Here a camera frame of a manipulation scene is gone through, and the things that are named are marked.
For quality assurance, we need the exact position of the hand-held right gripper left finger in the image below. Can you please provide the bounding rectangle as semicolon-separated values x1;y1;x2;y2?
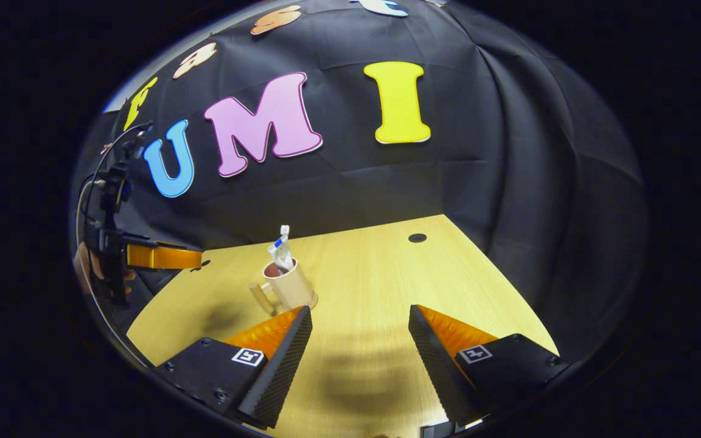
155;305;313;430

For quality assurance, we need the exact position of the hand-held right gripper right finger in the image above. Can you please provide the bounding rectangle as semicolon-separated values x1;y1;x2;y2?
409;304;571;429

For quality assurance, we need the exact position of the beige cup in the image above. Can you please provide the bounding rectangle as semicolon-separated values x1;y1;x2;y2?
249;257;319;316

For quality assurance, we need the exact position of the white toothpaste tube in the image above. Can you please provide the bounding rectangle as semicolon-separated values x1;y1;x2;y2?
267;236;296;273

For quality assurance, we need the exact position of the yellow wooden desktop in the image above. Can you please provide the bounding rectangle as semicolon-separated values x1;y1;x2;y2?
127;214;560;438

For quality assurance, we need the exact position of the black backdrop cloth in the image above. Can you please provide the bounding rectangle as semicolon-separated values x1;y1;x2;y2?
71;0;649;366

